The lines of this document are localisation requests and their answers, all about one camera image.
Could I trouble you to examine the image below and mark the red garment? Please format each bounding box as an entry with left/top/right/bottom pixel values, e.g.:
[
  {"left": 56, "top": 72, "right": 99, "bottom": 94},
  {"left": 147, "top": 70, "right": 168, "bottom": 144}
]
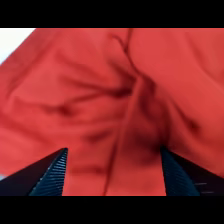
[{"left": 0, "top": 27, "right": 224, "bottom": 197}]

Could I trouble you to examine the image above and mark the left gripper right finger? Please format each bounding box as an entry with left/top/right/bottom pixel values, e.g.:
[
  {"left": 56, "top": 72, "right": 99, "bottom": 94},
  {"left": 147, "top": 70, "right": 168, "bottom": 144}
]
[{"left": 160, "top": 145, "right": 224, "bottom": 197}]

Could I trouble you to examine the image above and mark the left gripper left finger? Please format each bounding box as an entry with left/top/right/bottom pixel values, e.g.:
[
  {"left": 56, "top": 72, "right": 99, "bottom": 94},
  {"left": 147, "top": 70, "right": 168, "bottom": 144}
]
[{"left": 0, "top": 147, "right": 69, "bottom": 197}]

